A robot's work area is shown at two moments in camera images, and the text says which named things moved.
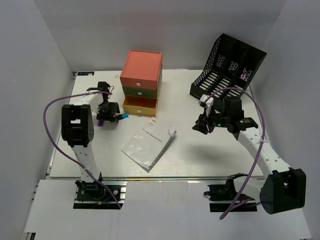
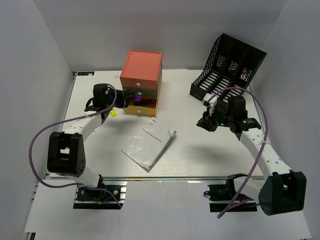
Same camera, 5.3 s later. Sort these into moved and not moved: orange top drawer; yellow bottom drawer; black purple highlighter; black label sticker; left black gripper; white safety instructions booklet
Moved: left black gripper; black purple highlighter
Not moved: black label sticker; white safety instructions booklet; orange top drawer; yellow bottom drawer
